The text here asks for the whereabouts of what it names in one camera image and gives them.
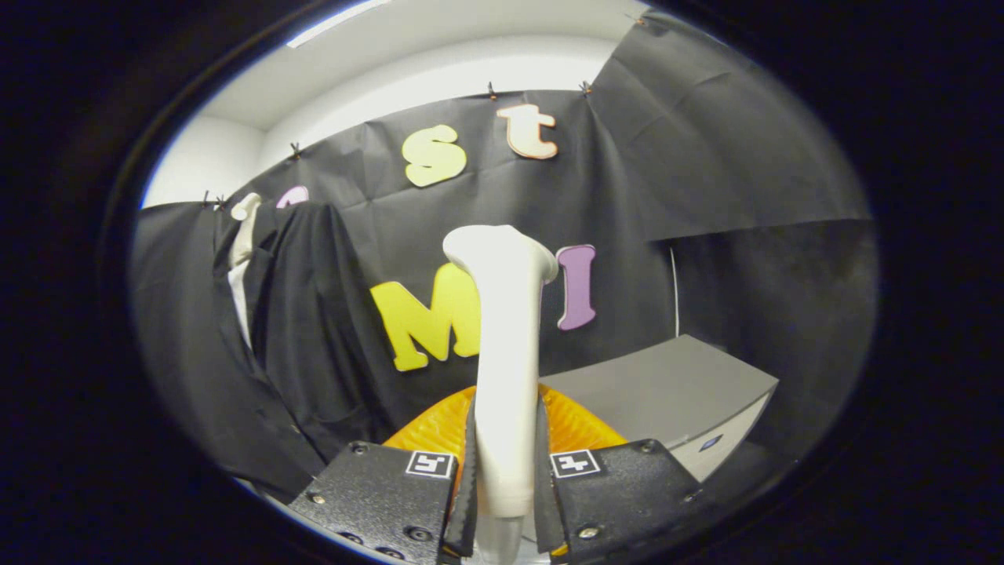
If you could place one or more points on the black backdrop cloth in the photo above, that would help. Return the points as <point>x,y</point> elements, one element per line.
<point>627,196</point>

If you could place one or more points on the black suit jacket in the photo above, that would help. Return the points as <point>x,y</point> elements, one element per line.
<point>314,329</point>

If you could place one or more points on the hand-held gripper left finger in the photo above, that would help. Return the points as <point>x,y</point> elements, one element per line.
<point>376,494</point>

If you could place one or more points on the grey cabinet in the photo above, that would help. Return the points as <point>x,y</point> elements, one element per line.
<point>667,384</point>

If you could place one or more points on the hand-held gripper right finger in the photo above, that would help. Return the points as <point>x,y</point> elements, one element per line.
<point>620,494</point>

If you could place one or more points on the white garment steamer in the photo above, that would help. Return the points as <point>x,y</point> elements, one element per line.
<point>506,353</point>

